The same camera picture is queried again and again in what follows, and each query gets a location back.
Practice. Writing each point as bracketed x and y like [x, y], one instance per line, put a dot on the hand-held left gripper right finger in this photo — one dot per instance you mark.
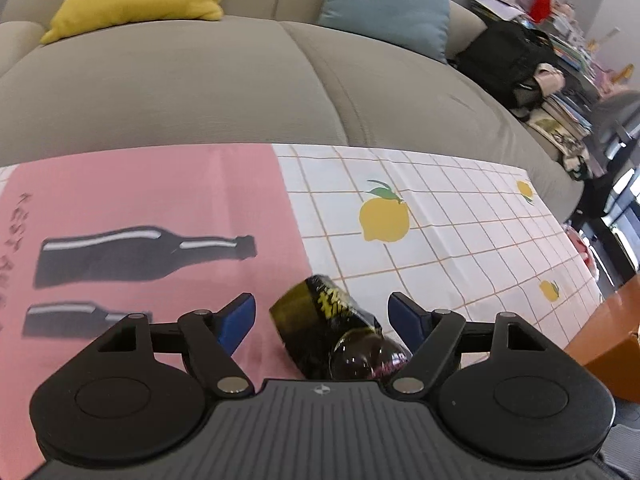
[404, 317]

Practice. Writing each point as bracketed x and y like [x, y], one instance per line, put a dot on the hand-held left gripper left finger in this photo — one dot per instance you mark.
[239, 317]

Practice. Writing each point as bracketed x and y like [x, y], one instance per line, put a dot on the dark green snack packet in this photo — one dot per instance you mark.
[320, 320]

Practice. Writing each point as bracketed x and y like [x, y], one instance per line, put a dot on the orange cardboard box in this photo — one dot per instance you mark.
[605, 340]

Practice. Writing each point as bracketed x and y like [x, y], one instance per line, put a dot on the pink lemon print tablecloth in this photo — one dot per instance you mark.
[450, 240]

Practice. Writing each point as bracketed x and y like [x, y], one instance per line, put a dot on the red white plastic bag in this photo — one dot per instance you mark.
[585, 255]

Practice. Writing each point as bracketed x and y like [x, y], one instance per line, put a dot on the beige sofa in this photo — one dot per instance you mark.
[200, 90]

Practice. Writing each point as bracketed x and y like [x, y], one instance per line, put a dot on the printed tote bag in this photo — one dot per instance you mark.
[560, 135]

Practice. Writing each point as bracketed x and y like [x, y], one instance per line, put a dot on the black backpack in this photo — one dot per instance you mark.
[505, 60]

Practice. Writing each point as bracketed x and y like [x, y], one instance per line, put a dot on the beige pouch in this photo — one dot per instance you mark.
[550, 80]

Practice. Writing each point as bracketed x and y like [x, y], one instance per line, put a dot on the grey office chair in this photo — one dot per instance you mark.
[620, 105]

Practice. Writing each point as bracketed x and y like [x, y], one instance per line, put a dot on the light blue pillow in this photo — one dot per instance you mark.
[385, 5]

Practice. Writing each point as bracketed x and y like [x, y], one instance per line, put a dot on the red paper item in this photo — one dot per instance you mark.
[542, 2]

